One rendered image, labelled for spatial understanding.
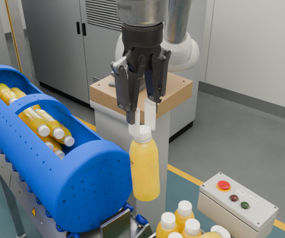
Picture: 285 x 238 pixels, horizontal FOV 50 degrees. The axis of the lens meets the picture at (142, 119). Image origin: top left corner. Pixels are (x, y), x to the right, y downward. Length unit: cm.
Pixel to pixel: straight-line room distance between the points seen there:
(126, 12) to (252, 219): 62
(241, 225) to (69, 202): 47
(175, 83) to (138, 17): 109
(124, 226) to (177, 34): 81
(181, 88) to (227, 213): 79
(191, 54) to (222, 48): 228
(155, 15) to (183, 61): 94
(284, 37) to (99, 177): 283
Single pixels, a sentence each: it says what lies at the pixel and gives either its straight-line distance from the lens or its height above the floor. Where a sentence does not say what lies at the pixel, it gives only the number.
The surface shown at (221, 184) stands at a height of 111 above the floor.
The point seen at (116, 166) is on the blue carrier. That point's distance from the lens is 92.
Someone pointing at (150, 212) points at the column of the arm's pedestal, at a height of 26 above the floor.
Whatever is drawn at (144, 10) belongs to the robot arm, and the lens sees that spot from 52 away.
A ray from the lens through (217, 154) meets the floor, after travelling 295.
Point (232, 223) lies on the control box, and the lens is 94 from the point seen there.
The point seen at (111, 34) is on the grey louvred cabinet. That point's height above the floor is 97.
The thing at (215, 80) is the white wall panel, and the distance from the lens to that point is 389.
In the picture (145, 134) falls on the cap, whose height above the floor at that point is 138.
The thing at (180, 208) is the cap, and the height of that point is 108.
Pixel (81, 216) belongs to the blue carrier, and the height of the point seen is 104.
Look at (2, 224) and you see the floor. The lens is 248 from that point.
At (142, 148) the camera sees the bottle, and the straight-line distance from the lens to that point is 66.
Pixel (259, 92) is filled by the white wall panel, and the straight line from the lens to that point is 370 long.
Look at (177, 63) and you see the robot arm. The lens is 146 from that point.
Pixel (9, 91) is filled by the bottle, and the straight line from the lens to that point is 144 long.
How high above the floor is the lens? 174
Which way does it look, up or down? 31 degrees down
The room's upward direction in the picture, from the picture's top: straight up
